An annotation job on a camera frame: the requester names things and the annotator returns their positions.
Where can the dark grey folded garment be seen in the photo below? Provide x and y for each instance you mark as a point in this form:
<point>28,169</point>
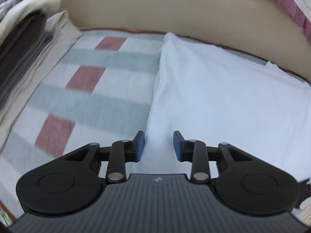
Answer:
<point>20,49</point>

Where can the checkered pink grey blanket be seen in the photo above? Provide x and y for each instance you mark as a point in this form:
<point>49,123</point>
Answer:
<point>100,91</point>

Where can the beige headboard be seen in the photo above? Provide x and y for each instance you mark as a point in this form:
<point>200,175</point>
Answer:
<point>257,27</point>

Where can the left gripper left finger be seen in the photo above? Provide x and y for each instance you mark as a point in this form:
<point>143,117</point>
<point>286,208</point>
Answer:
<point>119,153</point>

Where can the white sweatshirt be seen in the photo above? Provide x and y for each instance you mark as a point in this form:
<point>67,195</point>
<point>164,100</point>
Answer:
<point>214,96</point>

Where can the cream knitted folded garment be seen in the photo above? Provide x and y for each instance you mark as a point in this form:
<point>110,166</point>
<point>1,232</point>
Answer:
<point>22,9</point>

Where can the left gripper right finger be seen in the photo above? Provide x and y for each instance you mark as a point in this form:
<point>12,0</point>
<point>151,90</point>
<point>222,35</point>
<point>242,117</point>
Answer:
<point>197,153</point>

